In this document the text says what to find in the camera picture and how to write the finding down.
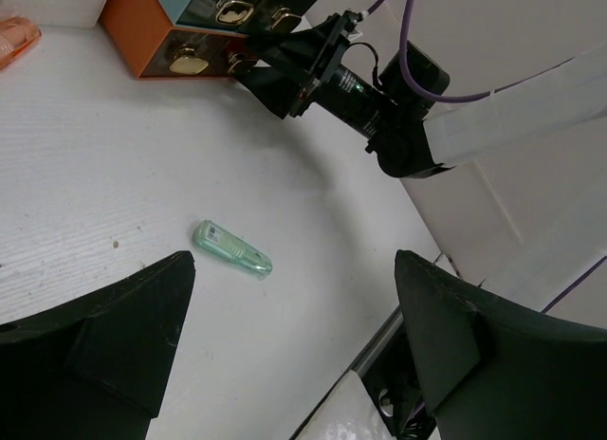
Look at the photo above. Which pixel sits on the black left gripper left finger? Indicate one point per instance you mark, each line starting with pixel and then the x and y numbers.
pixel 96 367

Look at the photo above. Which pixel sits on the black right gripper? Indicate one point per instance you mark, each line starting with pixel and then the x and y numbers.
pixel 310 71

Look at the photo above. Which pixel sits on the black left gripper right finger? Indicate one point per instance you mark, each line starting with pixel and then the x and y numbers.
pixel 489 368

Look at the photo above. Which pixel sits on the teal orange drawer box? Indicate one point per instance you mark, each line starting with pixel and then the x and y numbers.
pixel 161 39

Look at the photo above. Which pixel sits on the green transparent tube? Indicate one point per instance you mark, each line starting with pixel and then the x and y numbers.
pixel 214 239

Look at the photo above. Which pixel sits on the white plastic file organizer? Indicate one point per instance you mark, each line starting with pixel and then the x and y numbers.
pixel 56 13

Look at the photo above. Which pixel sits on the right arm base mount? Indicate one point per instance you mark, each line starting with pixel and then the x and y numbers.
pixel 386 368

